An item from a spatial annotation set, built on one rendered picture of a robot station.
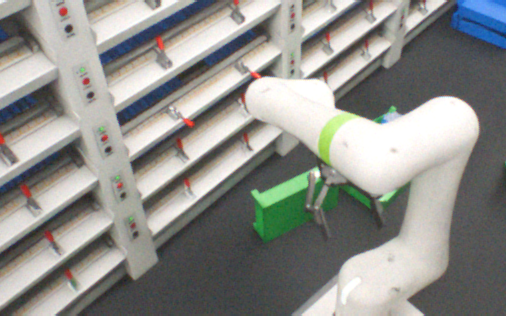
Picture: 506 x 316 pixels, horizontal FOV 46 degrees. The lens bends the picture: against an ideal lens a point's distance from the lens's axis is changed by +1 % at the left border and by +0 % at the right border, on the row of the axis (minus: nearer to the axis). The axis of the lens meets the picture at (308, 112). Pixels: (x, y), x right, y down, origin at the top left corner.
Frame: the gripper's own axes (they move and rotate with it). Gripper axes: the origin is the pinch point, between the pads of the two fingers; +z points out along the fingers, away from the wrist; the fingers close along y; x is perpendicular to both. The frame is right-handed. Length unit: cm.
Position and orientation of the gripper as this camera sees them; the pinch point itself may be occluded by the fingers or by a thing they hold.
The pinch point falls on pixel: (354, 229)
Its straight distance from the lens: 138.2
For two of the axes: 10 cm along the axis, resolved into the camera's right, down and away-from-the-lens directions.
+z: 2.7, 8.6, -4.4
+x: -2.4, 5.0, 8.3
